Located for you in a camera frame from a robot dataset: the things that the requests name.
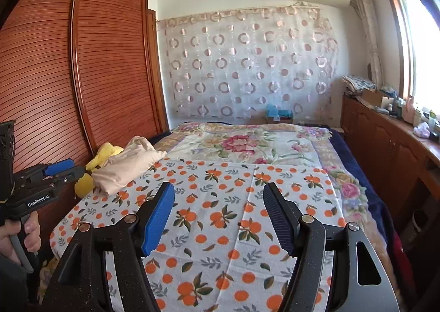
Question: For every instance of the wooden low cabinet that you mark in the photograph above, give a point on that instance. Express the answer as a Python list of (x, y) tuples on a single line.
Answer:
[(402, 168)]

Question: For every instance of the window with wooden frame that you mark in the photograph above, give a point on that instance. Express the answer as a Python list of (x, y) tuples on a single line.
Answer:
[(418, 37)]

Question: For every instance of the tied window curtain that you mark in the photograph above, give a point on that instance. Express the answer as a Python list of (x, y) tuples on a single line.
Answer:
[(369, 22)]

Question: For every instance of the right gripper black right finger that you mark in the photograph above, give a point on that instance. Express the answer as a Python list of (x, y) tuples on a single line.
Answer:
[(359, 280)]

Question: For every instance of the floral bed quilt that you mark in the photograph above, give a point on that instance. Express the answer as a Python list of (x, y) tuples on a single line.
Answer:
[(267, 144)]

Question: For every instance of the brown louvered wardrobe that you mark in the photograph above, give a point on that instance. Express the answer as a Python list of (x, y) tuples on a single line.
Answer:
[(76, 74)]

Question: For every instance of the crumpled lilac plastic bag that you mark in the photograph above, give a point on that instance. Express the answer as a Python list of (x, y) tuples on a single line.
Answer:
[(422, 130)]

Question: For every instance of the person's left hand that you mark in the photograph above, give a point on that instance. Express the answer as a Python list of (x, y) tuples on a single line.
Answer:
[(32, 241)]

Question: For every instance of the navy blue bed sheet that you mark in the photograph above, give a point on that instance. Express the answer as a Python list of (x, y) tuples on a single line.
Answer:
[(361, 203)]

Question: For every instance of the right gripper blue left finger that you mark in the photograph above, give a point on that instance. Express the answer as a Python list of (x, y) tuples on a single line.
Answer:
[(80, 281)]

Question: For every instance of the circle pattern sheer curtain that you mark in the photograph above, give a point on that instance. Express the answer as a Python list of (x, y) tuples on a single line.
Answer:
[(233, 65)]

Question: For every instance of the yellow plush toy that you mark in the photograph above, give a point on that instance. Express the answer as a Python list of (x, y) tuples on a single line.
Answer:
[(85, 184)]

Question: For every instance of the beige printed t-shirt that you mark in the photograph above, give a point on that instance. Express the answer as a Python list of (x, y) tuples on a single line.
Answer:
[(137, 157)]

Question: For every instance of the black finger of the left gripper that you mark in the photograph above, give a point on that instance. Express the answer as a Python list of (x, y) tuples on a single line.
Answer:
[(69, 176)]

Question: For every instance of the folded patterned cloth stack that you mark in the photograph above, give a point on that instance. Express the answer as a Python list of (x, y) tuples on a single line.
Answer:
[(355, 85)]

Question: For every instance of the blue box at headboard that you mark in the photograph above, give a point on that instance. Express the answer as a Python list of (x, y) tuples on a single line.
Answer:
[(274, 115)]

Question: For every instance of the pink bottle on sill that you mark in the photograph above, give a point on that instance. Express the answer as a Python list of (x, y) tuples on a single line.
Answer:
[(408, 111)]

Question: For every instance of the cardboard box on cabinet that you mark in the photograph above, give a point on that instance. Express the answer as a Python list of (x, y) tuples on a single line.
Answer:
[(376, 98)]

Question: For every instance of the orange print white blanket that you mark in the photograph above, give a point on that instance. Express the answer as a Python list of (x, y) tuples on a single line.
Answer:
[(218, 251)]

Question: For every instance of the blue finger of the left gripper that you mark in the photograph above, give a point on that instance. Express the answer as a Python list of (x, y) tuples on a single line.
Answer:
[(58, 167)]

